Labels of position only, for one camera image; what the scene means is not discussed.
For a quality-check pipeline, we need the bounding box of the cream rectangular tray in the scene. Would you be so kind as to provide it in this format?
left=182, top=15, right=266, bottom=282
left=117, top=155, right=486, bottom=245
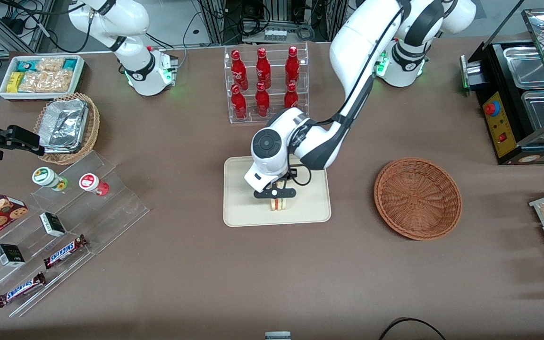
left=223, top=156, right=332, bottom=228

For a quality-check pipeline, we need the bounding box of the silver foil tray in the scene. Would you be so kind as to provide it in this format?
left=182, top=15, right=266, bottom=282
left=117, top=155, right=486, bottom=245
left=41, top=99, right=89, bottom=153

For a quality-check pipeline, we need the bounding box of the light wicker basket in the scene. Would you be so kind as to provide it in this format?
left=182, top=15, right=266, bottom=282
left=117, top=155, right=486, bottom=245
left=34, top=93, right=101, bottom=165

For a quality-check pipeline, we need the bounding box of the brown round wicker basket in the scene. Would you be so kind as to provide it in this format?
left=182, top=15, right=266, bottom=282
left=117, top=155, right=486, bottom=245
left=374, top=157, right=463, bottom=241

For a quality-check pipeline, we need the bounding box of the green-lidded sunflower jar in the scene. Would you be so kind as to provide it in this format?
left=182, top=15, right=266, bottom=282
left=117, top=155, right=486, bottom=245
left=32, top=167, right=68, bottom=191

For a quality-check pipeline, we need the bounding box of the clear peanut snack bag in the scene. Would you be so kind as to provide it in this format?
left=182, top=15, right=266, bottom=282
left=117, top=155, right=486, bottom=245
left=19, top=71, right=73, bottom=93
left=37, top=58, right=65, bottom=73

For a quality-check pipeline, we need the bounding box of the clear acrylic bottle rack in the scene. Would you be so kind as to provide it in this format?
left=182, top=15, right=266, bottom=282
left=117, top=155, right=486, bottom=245
left=224, top=42, right=309, bottom=125

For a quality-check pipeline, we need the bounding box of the red-lidded jar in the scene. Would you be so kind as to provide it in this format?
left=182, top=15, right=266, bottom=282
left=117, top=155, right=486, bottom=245
left=79, top=173, right=110, bottom=196

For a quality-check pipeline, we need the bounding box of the red cola bottle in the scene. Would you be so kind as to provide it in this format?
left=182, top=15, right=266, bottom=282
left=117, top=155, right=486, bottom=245
left=256, top=48, right=271, bottom=88
left=286, top=46, right=300, bottom=85
left=284, top=83, right=299, bottom=109
left=255, top=82, right=271, bottom=117
left=231, top=84, right=247, bottom=119
left=231, top=50, right=249, bottom=90

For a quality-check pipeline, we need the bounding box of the small black box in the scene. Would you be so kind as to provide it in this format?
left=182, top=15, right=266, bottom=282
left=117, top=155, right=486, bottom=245
left=40, top=212, right=67, bottom=238
left=0, top=244, right=26, bottom=268

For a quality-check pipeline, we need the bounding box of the white snack bin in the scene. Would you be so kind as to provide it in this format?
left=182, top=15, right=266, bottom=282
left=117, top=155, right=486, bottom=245
left=0, top=55, right=86, bottom=101

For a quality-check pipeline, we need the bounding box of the clear acrylic stepped display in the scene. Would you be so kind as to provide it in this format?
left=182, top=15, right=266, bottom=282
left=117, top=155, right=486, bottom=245
left=0, top=150, right=150, bottom=318

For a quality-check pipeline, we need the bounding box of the brown Snickers bar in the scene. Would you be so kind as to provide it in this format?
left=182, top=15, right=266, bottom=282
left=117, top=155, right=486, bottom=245
left=43, top=235, right=88, bottom=270
left=0, top=272, right=46, bottom=308

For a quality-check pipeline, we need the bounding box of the black food warmer machine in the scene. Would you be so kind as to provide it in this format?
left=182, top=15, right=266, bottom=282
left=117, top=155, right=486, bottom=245
left=460, top=7, right=544, bottom=165

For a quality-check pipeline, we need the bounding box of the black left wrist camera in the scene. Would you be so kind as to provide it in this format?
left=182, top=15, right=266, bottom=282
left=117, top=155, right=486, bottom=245
left=278, top=165, right=311, bottom=187

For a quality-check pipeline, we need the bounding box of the black floor cable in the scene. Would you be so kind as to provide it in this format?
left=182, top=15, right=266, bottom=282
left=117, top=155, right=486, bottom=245
left=378, top=317, right=447, bottom=340

